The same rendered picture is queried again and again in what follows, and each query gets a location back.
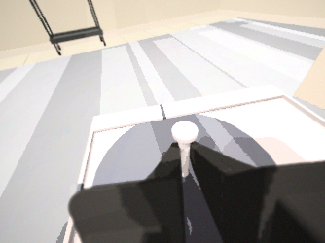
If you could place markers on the white headed pin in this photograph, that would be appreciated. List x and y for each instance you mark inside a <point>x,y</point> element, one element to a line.
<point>184,132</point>

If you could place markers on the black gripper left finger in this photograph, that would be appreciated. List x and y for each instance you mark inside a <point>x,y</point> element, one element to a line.
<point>155,201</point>

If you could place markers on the grey metal disc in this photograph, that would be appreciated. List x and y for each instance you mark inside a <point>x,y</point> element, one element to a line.
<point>137,153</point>

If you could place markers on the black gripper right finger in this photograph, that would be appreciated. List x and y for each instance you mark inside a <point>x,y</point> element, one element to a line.
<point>241,197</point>

